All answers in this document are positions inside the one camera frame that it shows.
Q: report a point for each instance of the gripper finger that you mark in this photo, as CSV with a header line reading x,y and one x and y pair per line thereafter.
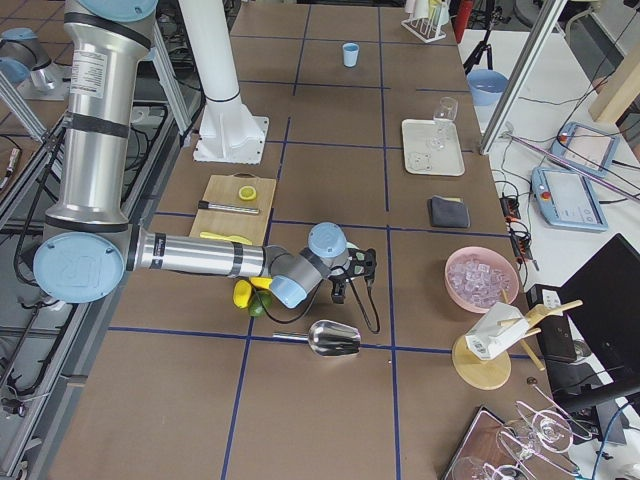
x,y
338,292

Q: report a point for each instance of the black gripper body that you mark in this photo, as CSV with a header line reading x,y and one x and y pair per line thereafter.
x,y
336,283

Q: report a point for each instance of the light blue cup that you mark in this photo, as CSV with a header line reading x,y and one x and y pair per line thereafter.
x,y
350,54

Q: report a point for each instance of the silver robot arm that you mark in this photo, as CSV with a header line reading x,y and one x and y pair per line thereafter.
x,y
89,243

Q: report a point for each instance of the metal ice scoop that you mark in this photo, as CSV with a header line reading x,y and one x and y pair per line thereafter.
x,y
327,338

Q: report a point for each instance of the pink bowl of ice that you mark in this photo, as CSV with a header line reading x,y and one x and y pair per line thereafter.
x,y
477,277

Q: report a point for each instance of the blue bowl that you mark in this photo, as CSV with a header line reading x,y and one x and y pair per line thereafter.
x,y
486,86

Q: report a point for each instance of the yellow lemon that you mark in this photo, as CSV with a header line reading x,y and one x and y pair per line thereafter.
x,y
262,283
242,293

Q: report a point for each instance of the green lime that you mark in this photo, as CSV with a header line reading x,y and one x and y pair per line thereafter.
x,y
260,301

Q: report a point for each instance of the yellow plastic knife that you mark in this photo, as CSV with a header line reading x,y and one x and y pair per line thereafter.
x,y
220,237

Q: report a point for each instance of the lemon half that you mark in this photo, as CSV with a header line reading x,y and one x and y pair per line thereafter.
x,y
247,193

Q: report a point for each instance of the white tray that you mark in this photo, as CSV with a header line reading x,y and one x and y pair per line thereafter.
x,y
430,148

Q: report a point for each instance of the wooden cutting board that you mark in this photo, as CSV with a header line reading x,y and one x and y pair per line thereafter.
x,y
224,189

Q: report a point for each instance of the wooden stand with carton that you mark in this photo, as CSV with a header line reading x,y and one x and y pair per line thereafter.
x,y
480,356

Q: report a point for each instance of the wine glass on tray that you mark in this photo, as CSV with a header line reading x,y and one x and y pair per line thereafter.
x,y
444,117

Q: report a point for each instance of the pink rod with stand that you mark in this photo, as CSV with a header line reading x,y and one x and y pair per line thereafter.
x,y
534,146

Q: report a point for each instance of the near teach pendant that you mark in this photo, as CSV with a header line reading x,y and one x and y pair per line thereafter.
x,y
567,200

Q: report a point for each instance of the teach pendant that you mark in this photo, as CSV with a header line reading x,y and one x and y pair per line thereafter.
x,y
586,148
567,200

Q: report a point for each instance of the black monitor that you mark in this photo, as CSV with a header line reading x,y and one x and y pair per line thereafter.
x,y
608,319

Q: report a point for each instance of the hanging wine glasses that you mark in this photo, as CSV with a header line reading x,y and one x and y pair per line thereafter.
x,y
533,445

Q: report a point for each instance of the white cup rack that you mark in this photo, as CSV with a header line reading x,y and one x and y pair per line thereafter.
x,y
427,19

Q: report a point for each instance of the far teach pendant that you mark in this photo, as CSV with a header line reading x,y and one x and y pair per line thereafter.
x,y
586,148

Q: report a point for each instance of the red cylinder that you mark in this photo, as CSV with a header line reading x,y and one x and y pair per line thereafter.
x,y
462,19

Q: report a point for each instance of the black tripod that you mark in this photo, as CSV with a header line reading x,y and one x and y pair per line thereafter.
x,y
491,18

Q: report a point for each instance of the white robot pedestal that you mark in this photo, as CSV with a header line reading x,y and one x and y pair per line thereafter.
x,y
228,131

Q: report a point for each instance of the aluminium frame post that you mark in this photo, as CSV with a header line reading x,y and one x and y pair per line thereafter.
x,y
541,30

